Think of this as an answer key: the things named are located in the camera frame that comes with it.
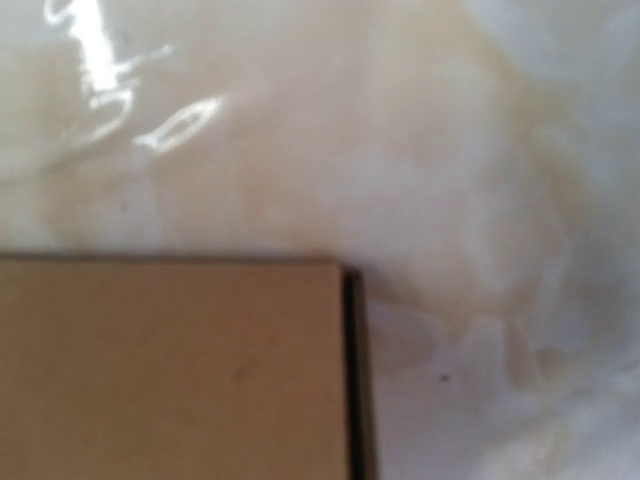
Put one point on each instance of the brown cardboard box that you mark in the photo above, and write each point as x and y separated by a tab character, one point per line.
197	368

